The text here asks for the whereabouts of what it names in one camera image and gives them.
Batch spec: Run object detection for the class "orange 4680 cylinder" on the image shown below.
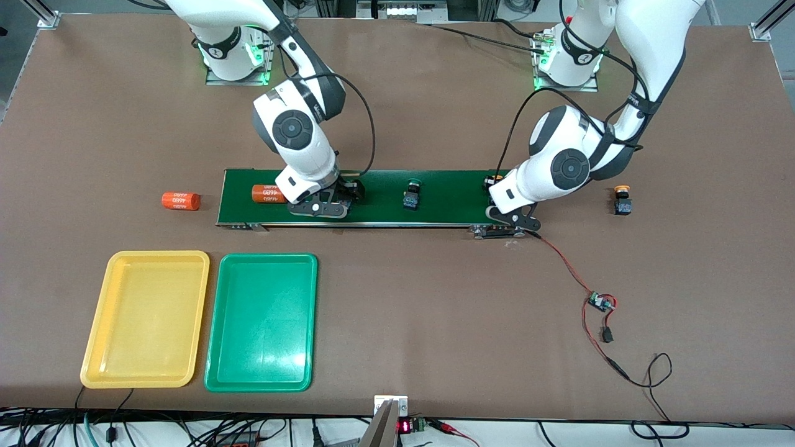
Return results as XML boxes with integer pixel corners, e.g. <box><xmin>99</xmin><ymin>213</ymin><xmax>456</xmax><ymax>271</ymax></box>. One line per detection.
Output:
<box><xmin>251</xmin><ymin>184</ymin><xmax>288</xmax><ymax>204</ymax></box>
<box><xmin>161</xmin><ymin>192</ymin><xmax>201</xmax><ymax>211</ymax></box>

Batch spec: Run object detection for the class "green conveyor belt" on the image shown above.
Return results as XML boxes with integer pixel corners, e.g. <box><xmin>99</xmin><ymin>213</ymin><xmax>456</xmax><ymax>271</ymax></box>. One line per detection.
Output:
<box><xmin>215</xmin><ymin>168</ymin><xmax>526</xmax><ymax>240</ymax></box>

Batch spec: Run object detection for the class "green plastic tray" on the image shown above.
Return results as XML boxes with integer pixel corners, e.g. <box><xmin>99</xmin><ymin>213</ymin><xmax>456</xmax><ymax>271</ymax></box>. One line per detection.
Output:
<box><xmin>204</xmin><ymin>253</ymin><xmax>319</xmax><ymax>393</ymax></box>

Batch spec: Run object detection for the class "equipment rack behind table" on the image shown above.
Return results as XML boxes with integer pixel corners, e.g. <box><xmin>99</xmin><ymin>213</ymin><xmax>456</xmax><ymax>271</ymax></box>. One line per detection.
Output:
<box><xmin>314</xmin><ymin>0</ymin><xmax>497</xmax><ymax>25</ymax></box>

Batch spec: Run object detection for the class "yellow plastic tray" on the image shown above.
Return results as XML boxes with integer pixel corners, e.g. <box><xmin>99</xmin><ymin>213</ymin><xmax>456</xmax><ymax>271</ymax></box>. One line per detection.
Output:
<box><xmin>79</xmin><ymin>250</ymin><xmax>211</xmax><ymax>389</ymax></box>

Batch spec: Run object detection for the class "red clip lead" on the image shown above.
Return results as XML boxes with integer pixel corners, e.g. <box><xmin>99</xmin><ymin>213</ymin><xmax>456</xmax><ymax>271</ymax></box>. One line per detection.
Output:
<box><xmin>427</xmin><ymin>418</ymin><xmax>480</xmax><ymax>447</ymax></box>

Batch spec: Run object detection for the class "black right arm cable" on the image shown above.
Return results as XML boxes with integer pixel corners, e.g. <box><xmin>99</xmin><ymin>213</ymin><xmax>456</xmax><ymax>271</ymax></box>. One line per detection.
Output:
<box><xmin>273</xmin><ymin>37</ymin><xmax>377</xmax><ymax>178</ymax></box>

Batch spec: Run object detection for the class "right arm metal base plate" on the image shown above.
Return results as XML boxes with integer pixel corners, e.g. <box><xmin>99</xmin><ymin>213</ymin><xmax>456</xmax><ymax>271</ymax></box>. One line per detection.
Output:
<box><xmin>205</xmin><ymin>25</ymin><xmax>278</xmax><ymax>86</ymax></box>

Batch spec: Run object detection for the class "black cable on table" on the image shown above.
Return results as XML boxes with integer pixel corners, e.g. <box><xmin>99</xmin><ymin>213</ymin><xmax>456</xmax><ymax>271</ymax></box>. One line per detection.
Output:
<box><xmin>429</xmin><ymin>19</ymin><xmax>547</xmax><ymax>54</ymax></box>

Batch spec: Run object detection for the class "silver mount bracket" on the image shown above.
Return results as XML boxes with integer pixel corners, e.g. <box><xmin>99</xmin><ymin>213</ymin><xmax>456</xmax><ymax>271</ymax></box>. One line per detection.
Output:
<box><xmin>373</xmin><ymin>395</ymin><xmax>409</xmax><ymax>418</ymax></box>

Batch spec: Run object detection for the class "red and black wire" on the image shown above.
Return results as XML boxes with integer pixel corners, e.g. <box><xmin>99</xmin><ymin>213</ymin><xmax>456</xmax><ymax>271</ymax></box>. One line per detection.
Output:
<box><xmin>531</xmin><ymin>230</ymin><xmax>631</xmax><ymax>381</ymax></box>

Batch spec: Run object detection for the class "grey mount bar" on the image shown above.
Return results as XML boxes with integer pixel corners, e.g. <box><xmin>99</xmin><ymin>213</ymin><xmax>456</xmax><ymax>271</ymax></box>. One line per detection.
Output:
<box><xmin>358</xmin><ymin>399</ymin><xmax>399</xmax><ymax>447</ymax></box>

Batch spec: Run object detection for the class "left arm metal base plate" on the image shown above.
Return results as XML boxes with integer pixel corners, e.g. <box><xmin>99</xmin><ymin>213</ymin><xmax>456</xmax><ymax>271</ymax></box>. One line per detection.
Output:
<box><xmin>533</xmin><ymin>31</ymin><xmax>600</xmax><ymax>93</ymax></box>

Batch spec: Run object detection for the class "thin black looped cable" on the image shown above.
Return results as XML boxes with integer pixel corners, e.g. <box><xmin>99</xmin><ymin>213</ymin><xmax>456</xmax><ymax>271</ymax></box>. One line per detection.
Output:
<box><xmin>624</xmin><ymin>353</ymin><xmax>690</xmax><ymax>439</ymax></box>

